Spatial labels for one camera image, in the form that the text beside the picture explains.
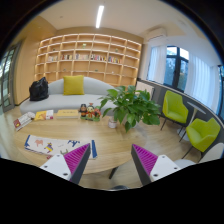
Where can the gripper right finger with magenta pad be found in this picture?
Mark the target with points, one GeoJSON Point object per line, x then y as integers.
{"type": "Point", "coordinates": [151, 167]}

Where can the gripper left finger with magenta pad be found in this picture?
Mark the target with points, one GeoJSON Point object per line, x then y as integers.
{"type": "Point", "coordinates": [69, 166]}

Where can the white towel with animal print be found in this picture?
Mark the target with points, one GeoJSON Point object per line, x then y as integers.
{"type": "Point", "coordinates": [51, 146]}

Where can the small white side table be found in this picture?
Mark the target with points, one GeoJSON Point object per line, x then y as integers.
{"type": "Point", "coordinates": [182, 132]}

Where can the yellow flat box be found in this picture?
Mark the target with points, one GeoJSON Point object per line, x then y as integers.
{"type": "Point", "coordinates": [67, 113]}

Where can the colourful toy figurines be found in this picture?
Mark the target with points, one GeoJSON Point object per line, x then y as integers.
{"type": "Point", "coordinates": [89, 112]}

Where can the yellow and white book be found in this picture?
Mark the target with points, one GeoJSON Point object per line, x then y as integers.
{"type": "Point", "coordinates": [44, 115]}

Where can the near lime green chair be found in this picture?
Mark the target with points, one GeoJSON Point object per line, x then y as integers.
{"type": "Point", "coordinates": [202, 134]}

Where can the lime green chair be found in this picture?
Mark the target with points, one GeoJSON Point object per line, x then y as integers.
{"type": "Point", "coordinates": [202, 134]}
{"type": "Point", "coordinates": [173, 107]}

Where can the far lime green chair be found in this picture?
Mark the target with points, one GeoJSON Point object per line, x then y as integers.
{"type": "Point", "coordinates": [173, 107]}

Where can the green potted plant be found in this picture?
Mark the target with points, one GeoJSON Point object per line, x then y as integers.
{"type": "Point", "coordinates": [131, 106]}

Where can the light grey sofa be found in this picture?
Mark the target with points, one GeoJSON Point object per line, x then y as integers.
{"type": "Point", "coordinates": [93, 91]}

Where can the yellow cushion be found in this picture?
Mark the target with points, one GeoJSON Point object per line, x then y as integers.
{"type": "Point", "coordinates": [73, 85]}

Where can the black bag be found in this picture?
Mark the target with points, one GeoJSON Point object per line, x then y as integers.
{"type": "Point", "coordinates": [39, 90]}

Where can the glass door at left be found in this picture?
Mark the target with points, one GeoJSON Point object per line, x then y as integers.
{"type": "Point", "coordinates": [7, 67]}

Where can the white window curtains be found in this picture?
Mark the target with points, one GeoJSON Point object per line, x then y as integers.
{"type": "Point", "coordinates": [181, 70]}

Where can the white air conditioner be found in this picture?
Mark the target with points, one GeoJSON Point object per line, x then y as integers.
{"type": "Point", "coordinates": [155, 34]}

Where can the ceiling strip light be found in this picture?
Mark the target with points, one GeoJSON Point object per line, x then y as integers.
{"type": "Point", "coordinates": [99, 15]}

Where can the wooden wall bookshelf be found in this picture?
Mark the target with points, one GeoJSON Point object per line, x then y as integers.
{"type": "Point", "coordinates": [111, 59]}

